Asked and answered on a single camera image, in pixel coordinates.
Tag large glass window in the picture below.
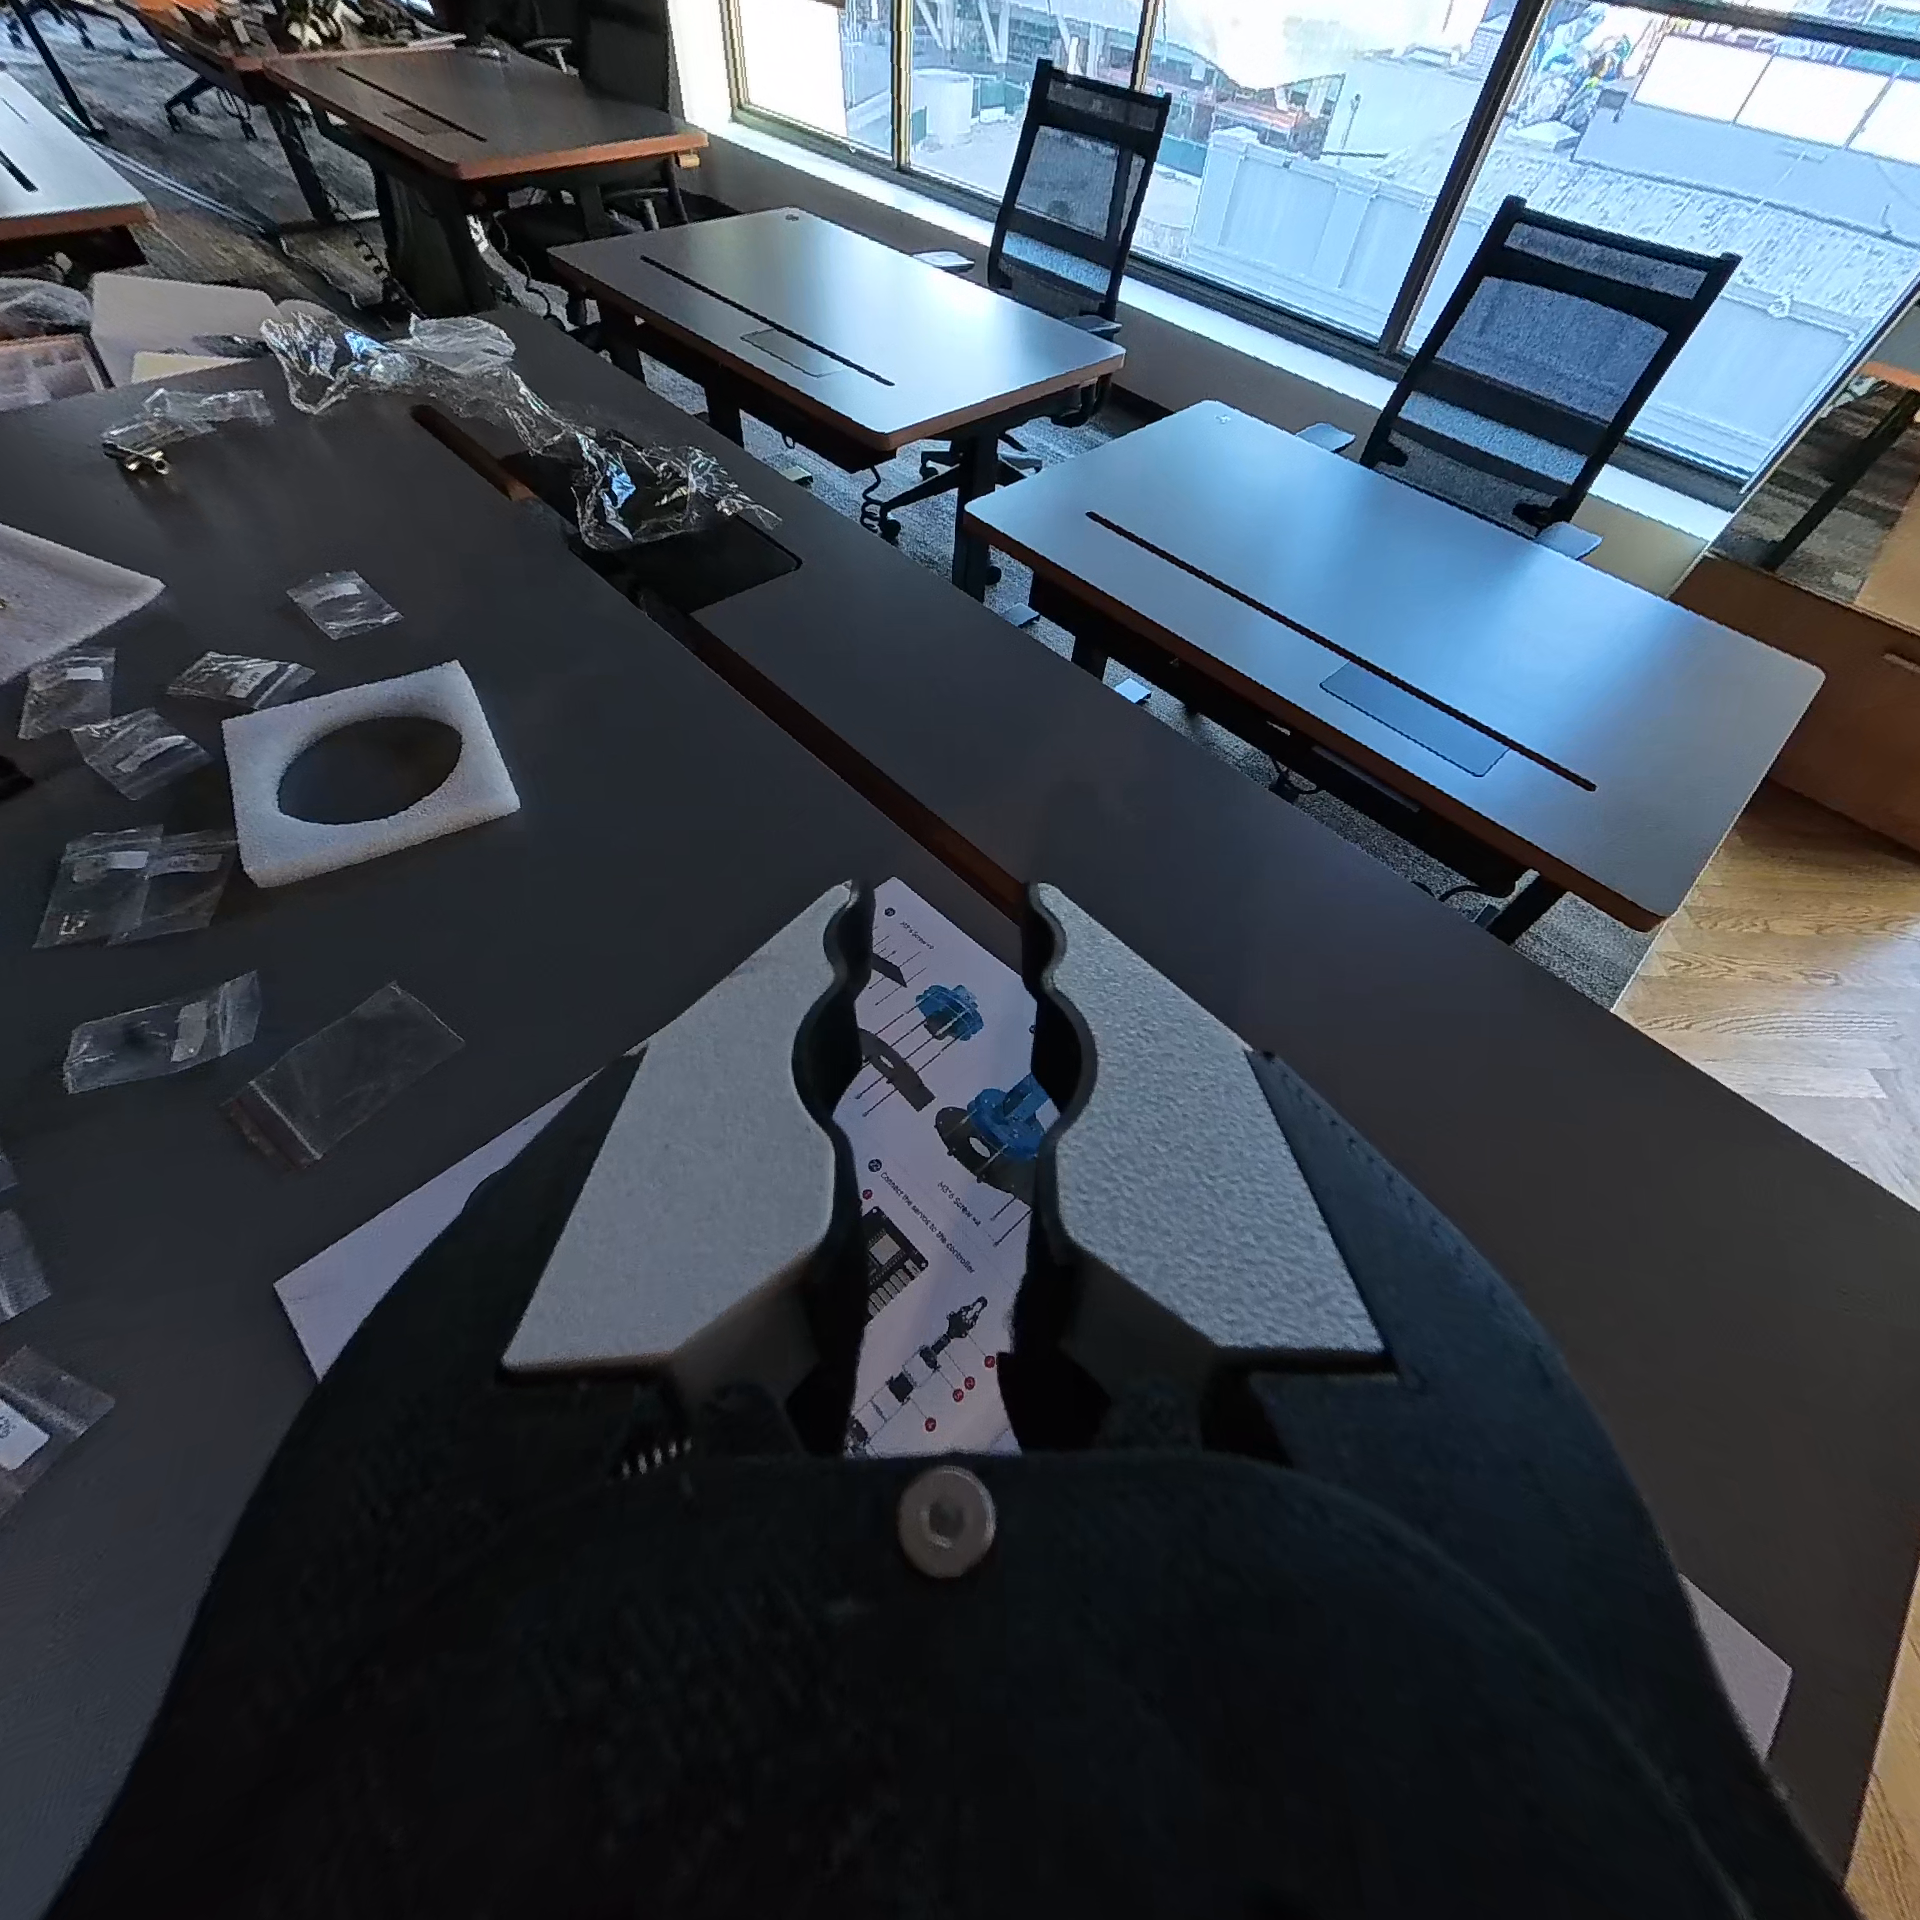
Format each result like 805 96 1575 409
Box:
725 0 1920 481

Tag mirrored wooden cabinet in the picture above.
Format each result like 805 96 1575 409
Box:
1671 351 1920 857

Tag clear zip bag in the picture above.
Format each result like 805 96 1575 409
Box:
222 981 468 1171

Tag white foam sheet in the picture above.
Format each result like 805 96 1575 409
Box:
0 522 167 683

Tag crumpled clear plastic wrap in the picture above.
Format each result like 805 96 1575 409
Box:
262 299 781 553

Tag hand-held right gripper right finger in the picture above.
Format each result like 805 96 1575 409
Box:
1008 882 1389 1454

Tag robot arm instruction booklet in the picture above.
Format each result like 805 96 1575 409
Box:
274 876 1793 1763

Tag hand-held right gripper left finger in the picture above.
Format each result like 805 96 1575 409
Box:
498 882 880 1457

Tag white foam square with hole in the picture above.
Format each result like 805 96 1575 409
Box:
222 659 522 889

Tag scattered small screw bags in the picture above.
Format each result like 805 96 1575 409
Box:
0 570 403 1518

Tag black mesh office chair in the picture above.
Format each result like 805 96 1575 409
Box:
914 60 1171 336
1296 193 1742 560

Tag empty black desk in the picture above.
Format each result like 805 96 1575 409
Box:
0 66 156 279
262 44 707 317
545 205 1127 601
964 399 1828 939

